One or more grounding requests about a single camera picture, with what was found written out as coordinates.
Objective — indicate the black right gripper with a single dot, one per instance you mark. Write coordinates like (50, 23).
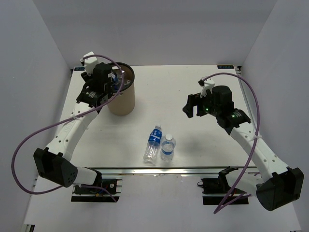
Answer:
(195, 99)

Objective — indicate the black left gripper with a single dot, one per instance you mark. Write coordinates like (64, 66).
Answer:
(87, 79)

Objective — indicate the small water bottle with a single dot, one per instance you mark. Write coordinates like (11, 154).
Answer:
(167, 147)

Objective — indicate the crushed bottle blue label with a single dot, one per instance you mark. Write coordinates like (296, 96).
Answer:
(153, 145)

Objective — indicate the small blue cap bottle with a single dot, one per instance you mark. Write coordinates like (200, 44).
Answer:
(115, 79)

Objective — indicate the clear bottle blue label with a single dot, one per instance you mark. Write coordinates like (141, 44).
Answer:
(125, 79)

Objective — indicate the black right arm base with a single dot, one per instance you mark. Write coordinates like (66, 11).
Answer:
(213, 190)

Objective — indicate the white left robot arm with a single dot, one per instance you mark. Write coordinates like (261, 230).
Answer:
(53, 162)

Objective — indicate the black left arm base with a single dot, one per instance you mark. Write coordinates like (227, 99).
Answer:
(108, 192)

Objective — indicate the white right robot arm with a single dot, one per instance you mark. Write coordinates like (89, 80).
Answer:
(277, 184)

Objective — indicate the brown cylindrical paper bin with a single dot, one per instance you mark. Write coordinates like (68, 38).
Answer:
(124, 102)

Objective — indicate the blue left corner sticker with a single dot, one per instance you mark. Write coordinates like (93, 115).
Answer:
(79, 69)

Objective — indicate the blue corner sticker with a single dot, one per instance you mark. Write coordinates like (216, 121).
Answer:
(225, 66)
(79, 69)

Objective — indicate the blue right corner sticker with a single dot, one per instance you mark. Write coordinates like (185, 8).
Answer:
(225, 66)

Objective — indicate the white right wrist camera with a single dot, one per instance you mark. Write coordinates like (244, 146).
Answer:
(206, 84)

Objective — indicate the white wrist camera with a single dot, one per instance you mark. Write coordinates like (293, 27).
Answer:
(89, 64)
(206, 84)

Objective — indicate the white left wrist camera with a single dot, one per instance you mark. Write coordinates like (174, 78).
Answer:
(89, 64)

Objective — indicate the aluminium front table rail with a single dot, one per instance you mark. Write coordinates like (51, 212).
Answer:
(156, 171)

